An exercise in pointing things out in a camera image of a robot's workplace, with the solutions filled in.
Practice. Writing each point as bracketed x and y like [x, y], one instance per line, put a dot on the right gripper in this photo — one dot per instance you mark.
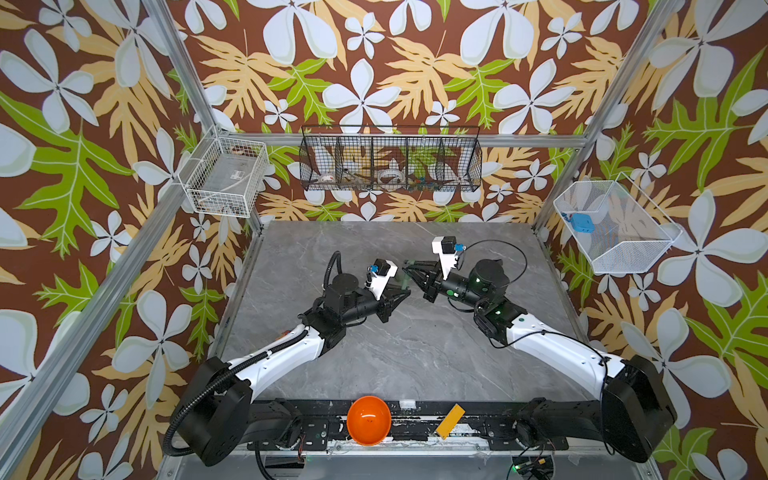
[437, 285]

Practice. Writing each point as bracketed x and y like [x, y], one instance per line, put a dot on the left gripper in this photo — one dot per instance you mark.
[385, 304]

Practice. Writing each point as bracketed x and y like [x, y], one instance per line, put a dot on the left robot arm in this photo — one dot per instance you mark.
[219, 409]

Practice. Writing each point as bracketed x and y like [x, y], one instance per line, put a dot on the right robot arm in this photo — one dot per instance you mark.
[630, 410]

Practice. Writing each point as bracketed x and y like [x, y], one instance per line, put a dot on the orange bowl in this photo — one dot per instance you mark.
[369, 421]

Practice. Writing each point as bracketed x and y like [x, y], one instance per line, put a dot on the yellow block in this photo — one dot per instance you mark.
[450, 421]

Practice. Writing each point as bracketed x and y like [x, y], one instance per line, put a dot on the blue object in basket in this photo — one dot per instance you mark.
[582, 223]

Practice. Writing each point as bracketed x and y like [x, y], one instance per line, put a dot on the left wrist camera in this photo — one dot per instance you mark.
[378, 276]

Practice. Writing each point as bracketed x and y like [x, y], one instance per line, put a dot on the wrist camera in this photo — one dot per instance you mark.
[449, 252]
[378, 276]

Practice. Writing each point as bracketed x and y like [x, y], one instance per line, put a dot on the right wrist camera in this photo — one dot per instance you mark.
[449, 252]

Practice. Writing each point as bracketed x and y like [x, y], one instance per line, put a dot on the black wire basket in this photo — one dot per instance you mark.
[391, 158]

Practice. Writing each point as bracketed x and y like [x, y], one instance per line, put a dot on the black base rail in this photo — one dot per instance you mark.
[320, 425]

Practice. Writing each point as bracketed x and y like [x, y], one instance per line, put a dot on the white wire basket right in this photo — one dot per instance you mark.
[632, 232]

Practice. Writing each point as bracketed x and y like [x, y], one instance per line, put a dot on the white wire basket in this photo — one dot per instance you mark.
[223, 175]
[632, 232]

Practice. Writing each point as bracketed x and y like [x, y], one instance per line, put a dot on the white wire basket left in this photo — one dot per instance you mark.
[223, 175]

